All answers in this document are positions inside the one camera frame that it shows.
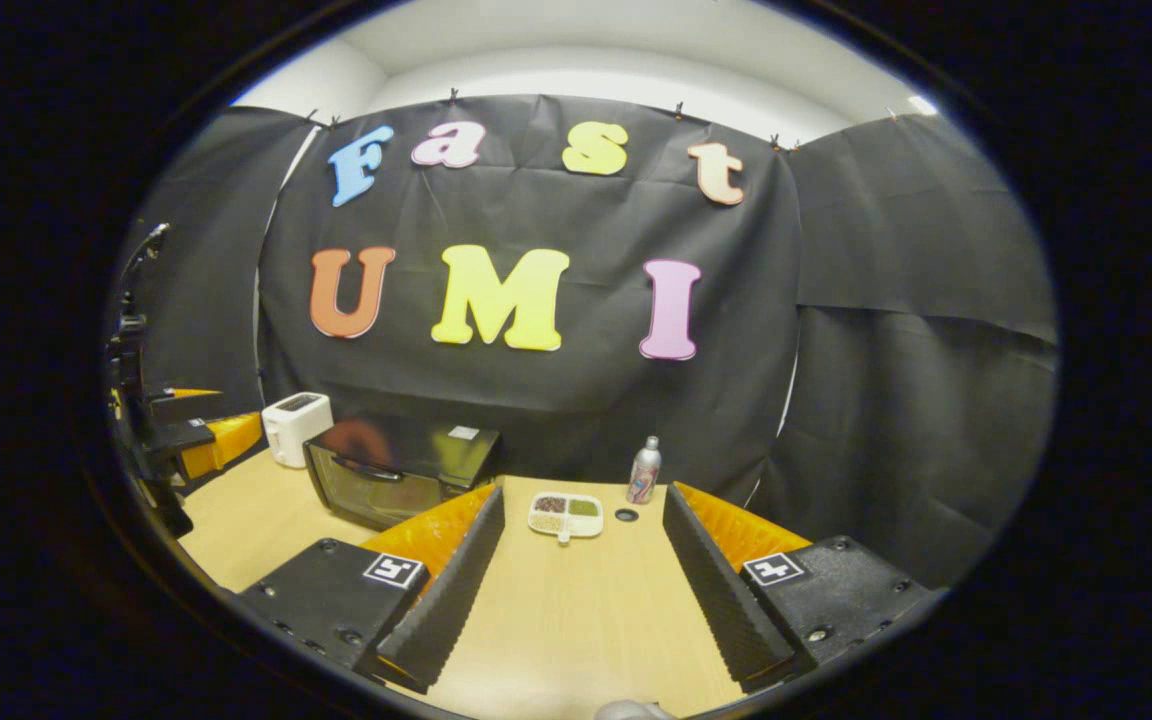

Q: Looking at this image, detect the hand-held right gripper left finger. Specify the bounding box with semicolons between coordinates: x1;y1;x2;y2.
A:
239;485;507;694

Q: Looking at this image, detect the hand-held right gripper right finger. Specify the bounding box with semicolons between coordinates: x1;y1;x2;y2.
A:
662;483;949;693

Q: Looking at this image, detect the black electric oven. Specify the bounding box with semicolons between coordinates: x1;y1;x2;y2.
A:
303;415;503;533

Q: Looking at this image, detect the white toaster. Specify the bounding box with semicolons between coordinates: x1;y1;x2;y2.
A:
262;392;335;469

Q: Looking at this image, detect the silver printed bottle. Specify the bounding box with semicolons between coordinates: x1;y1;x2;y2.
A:
627;435;662;505

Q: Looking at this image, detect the white divided dish with grains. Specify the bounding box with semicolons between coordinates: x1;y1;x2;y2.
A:
528;492;605;544

